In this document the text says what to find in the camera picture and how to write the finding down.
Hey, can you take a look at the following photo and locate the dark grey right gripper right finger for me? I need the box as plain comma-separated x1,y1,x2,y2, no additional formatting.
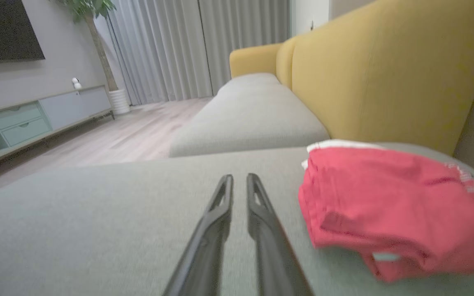
246,173,315,296

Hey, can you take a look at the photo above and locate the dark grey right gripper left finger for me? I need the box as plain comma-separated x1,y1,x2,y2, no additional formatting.
162,173,235,296

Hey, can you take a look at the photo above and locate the red garment with striped trim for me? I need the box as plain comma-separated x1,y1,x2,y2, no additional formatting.
297,139,474,284

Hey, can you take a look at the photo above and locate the white ribbed plant pot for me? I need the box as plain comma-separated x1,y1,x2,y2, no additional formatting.
108,88,131,115

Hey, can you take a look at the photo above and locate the grey pleated curtain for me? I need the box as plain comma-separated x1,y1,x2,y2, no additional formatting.
105,0,292,106

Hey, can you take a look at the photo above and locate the yellow sofa backrest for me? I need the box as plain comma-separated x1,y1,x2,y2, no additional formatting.
229,0,474,157

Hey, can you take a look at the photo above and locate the long pale green tv cabinet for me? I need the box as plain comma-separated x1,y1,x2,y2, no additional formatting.
0,85,115,172

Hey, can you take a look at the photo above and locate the green potted tree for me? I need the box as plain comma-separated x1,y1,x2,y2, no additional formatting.
54,0,119,92

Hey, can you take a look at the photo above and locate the black flat television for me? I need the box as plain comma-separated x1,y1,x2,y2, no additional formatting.
0,0,46,65

